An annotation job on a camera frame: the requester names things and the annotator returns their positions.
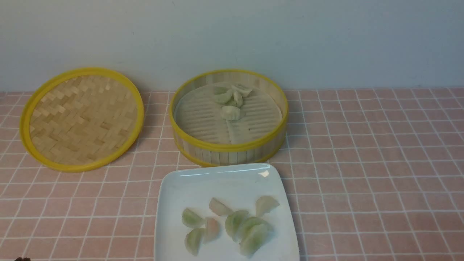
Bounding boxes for green dumpling plate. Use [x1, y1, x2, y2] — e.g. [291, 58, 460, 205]
[234, 216, 274, 242]
[240, 224, 270, 256]
[225, 210, 250, 241]
[184, 228, 204, 256]
[181, 208, 204, 229]

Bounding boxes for pink white dumpling plate top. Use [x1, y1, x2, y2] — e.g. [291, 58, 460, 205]
[209, 197, 233, 216]

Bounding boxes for yellow rimmed bamboo steamer basket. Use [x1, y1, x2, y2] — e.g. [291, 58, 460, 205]
[169, 69, 289, 167]

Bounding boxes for white dumpling in steamer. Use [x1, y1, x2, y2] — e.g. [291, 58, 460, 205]
[231, 84, 253, 97]

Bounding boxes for green dumpling plate bottom left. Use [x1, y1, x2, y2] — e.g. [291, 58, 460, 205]
[184, 228, 204, 256]

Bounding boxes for white dumpling plate right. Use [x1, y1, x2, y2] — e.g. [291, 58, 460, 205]
[255, 195, 280, 218]

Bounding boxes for yellow rimmed bamboo steamer lid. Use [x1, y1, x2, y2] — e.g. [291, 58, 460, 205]
[19, 67, 144, 172]

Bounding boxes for green dumpling plate right centre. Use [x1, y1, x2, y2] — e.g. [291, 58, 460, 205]
[234, 216, 274, 242]

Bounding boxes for white square plate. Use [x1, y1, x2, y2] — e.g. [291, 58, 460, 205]
[154, 163, 300, 261]

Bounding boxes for green dumpling plate bottom right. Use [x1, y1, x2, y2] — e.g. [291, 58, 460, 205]
[240, 224, 270, 256]

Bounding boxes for pale green steamed dumpling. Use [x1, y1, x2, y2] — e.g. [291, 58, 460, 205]
[220, 105, 242, 121]

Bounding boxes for small pale dumpling in steamer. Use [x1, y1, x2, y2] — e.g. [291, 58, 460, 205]
[232, 91, 244, 108]

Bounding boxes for green dumpling in steamer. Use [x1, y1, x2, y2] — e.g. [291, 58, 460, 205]
[213, 88, 233, 104]

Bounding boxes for pink dumpling plate middle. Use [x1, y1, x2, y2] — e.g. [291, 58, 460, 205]
[203, 217, 220, 243]

